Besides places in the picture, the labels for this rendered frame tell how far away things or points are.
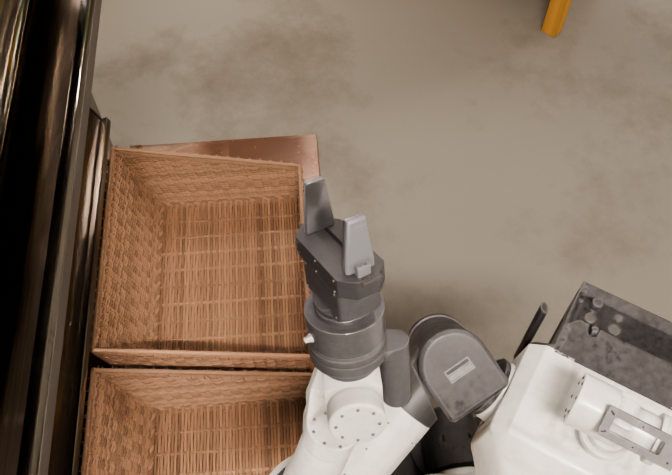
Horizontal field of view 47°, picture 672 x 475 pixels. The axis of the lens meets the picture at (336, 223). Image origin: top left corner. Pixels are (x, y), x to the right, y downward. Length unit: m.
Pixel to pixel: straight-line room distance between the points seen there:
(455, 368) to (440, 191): 1.89
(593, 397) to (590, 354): 0.16
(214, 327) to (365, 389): 1.15
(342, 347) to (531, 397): 0.34
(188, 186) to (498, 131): 1.43
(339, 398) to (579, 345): 0.38
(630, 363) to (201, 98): 2.39
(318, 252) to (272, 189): 1.35
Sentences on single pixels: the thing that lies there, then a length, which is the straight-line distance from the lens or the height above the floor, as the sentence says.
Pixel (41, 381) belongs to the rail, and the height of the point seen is 1.43.
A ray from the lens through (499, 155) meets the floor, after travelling 3.04.
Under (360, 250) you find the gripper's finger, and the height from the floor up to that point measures 1.74.
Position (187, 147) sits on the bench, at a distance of 2.31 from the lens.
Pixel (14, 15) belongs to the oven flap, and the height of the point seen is 1.47.
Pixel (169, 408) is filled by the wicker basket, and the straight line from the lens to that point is 1.93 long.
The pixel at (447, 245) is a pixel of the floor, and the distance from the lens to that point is 2.78.
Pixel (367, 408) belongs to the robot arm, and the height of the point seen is 1.56.
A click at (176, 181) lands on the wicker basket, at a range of 2.10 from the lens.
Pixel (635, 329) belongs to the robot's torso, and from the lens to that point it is 1.15.
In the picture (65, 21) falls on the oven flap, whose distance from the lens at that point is 1.50.
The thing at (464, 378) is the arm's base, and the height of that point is 1.40.
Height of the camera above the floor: 2.38
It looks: 58 degrees down
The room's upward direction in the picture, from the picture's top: straight up
